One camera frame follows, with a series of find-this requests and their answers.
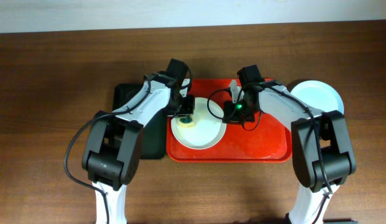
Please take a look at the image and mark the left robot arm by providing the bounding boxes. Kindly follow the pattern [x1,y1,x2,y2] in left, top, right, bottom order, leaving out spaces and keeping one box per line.
[81,58,193,223]

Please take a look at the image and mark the light blue plate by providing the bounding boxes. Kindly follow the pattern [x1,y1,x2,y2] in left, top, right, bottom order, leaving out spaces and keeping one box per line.
[291,80,344,114]

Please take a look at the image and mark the red plastic tray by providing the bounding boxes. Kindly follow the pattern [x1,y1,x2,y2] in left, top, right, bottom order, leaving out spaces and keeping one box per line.
[166,78,292,163]

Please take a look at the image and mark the white cream plate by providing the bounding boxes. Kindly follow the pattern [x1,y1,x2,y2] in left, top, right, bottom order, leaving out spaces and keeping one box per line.
[170,97,227,150]

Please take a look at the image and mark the black plastic tray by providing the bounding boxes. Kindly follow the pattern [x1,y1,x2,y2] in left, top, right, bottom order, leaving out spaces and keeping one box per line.
[113,83,167,159]

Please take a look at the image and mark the green yellow sponge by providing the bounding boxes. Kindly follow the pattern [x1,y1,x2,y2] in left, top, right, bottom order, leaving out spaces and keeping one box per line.
[177,114,196,128]

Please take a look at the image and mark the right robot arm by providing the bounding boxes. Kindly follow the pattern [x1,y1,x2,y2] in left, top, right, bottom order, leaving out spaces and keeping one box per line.
[221,65,357,223]

